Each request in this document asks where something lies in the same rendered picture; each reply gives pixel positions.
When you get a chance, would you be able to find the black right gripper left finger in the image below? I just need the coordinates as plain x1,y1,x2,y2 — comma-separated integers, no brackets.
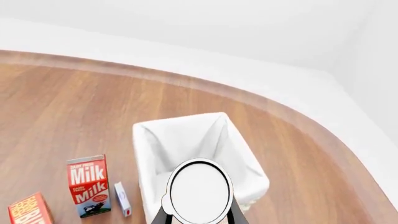
150,204,171,224

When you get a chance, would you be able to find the small white printed box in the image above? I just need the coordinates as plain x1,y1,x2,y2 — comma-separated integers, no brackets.
113,182,132,218

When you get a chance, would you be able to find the orange-red printed food box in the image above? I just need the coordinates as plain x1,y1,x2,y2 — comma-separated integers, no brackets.
7,191,55,224

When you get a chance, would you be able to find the white fabric-lined basket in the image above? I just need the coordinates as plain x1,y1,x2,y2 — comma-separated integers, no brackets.
132,111,270,222

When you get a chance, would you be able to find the red and white milk carton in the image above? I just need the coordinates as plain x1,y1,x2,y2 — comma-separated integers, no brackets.
66,153,113,219

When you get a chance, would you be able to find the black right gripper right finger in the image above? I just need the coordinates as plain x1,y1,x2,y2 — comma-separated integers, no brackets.
228,198,250,224

